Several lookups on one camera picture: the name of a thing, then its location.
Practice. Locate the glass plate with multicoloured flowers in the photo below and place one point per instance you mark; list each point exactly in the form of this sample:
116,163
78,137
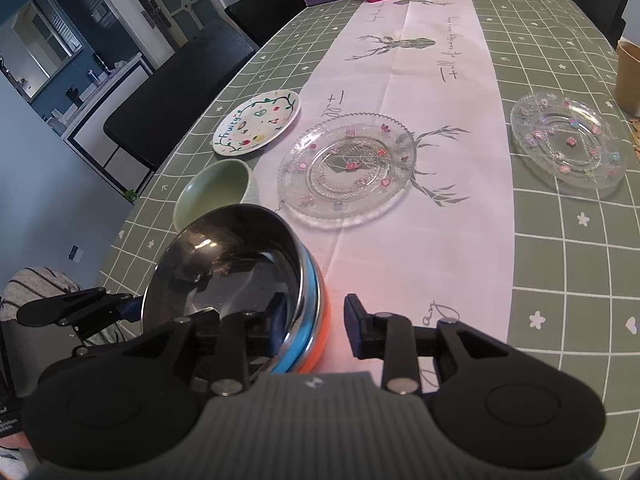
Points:
570,135

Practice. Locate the woven coaster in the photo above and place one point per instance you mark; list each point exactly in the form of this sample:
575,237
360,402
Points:
636,137

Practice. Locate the white sideboard cabinet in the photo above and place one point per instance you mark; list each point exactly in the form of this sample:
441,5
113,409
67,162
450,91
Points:
100,110

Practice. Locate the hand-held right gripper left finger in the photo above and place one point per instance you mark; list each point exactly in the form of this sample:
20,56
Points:
232,345

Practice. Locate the brown paper cup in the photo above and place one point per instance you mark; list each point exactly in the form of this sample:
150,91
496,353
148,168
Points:
629,80

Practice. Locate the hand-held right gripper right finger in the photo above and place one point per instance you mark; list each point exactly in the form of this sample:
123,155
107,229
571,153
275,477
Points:
354,327

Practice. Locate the green ceramic bowl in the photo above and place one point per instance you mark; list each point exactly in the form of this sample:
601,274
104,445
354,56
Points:
215,190

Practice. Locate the glass plate with pink flowers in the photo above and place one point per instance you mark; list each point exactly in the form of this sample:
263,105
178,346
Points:
350,170

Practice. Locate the white deer print table runner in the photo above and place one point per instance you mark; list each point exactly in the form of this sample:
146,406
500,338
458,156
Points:
440,240

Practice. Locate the wall socket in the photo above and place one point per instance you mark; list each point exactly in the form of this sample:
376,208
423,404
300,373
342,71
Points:
73,253

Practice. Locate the striped grey clothing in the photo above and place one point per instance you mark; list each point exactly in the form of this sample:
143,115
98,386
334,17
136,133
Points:
35,285

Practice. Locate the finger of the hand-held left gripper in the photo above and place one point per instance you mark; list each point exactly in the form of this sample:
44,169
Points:
65,305

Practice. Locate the white painted plate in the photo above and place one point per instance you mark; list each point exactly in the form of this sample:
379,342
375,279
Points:
255,122

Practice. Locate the orange steel bowl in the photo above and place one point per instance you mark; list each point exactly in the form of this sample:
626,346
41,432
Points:
318,330

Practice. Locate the blue steel bowl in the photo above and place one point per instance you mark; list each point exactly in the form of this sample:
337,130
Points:
225,260

